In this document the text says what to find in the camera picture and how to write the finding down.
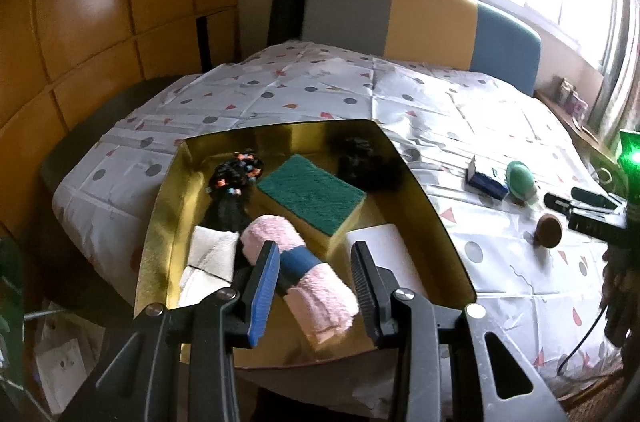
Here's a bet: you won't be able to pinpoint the grey metal bar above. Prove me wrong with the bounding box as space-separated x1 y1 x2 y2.
22 306 68 320

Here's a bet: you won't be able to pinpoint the black furry scrunchie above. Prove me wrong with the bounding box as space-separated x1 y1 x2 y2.
327 135 404 194

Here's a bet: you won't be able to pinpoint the small jars on sill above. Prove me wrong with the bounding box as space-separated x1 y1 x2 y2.
556 76 590 119

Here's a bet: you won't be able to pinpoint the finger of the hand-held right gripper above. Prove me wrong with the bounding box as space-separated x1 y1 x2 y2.
570 186 622 210
542 192 577 217

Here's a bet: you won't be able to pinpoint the pink towel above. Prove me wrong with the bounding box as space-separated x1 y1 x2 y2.
240 215 361 346

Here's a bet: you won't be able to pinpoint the wooden wardrobe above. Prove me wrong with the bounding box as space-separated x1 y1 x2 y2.
0 0 242 183

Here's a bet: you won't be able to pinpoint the white spotted sheet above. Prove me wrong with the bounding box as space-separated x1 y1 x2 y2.
34 302 103 405

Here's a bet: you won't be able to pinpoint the white spotted tablecloth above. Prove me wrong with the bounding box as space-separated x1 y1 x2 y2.
52 40 626 403

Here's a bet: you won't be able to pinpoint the cream cloth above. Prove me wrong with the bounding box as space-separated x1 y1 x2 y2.
177 225 242 309

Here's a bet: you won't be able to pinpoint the white foam block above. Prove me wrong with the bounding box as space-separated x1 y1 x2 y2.
340 223 429 299

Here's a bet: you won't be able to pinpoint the black hairpiece with coloured beads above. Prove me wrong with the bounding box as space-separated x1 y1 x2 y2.
202 149 268 234

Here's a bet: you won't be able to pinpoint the green and yellow scouring sponge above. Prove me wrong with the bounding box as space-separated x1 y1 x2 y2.
256 153 367 263

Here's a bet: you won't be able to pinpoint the gold box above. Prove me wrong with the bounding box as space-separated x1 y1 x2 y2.
134 119 478 370

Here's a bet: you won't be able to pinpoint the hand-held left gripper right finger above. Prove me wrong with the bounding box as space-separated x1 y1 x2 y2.
350 241 571 422

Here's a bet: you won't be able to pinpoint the wooden window sill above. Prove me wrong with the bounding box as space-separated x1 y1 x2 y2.
534 89 621 165

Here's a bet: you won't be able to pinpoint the person's right hand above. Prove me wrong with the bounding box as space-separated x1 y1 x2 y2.
601 246 640 349

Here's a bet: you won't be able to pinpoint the green egg-shaped sponge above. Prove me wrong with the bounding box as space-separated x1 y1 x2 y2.
505 159 542 207

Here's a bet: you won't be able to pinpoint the grey yellow blue headboard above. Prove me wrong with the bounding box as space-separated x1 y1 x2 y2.
300 0 544 96

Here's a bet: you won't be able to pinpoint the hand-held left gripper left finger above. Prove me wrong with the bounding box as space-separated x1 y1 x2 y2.
57 239 282 422

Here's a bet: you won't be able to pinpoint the brown round puff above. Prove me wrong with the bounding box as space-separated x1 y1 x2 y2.
535 213 564 251

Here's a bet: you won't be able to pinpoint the black cable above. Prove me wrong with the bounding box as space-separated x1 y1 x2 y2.
556 301 609 376

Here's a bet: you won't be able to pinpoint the blue and white small box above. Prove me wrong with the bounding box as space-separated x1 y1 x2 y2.
466 155 509 201

